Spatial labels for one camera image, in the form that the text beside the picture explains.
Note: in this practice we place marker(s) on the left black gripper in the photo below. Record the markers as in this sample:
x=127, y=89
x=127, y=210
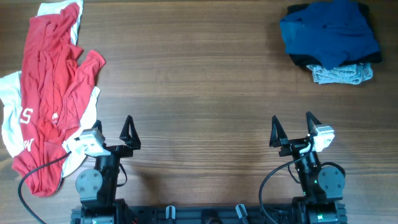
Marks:
x=116, y=149

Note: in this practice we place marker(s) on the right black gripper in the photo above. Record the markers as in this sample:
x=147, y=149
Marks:
x=294, y=145

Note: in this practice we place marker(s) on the red printed t-shirt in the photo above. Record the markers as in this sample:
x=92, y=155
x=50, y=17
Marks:
x=56, y=90

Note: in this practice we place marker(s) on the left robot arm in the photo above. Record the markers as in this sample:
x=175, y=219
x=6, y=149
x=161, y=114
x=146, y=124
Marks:
x=97, y=186

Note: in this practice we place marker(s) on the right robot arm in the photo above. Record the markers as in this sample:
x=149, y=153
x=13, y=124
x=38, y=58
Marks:
x=322, y=183

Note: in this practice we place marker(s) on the folded light grey garment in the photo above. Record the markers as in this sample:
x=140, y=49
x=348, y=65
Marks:
x=347, y=74

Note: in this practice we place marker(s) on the folded blue garment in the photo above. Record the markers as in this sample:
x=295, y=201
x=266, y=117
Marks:
x=329, y=31

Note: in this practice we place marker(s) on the white t-shirt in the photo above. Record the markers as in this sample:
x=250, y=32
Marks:
x=11, y=97

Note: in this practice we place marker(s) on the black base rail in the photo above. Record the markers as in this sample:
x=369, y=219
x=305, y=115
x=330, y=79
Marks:
x=277, y=213

